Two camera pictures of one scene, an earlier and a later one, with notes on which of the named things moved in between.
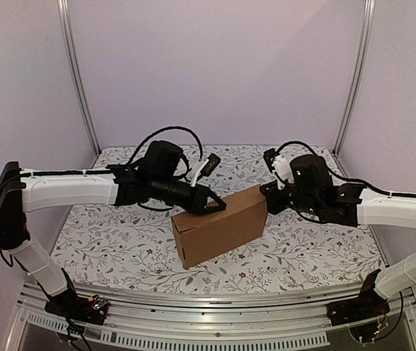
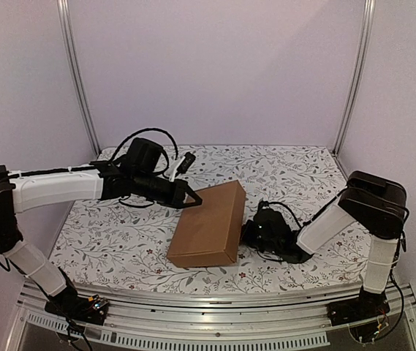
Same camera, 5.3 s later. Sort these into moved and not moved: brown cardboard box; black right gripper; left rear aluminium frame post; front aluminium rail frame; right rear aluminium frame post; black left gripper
Moved: black right gripper; black left gripper; brown cardboard box
Not moved: left rear aluminium frame post; front aluminium rail frame; right rear aluminium frame post
